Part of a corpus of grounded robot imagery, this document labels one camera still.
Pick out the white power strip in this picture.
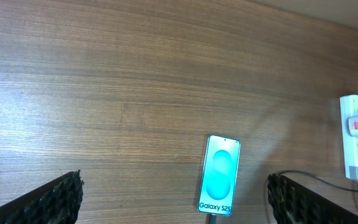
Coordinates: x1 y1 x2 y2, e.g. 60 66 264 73
340 95 358 181

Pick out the smartphone with cyan screen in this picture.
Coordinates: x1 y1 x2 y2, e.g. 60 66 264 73
197 134 241 216

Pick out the black USB charging cable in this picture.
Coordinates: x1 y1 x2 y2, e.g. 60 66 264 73
208 169 358 224

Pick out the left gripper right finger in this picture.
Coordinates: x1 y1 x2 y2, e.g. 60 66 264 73
267 174 358 224

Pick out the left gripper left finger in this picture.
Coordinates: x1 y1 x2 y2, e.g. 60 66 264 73
0 170 83 224

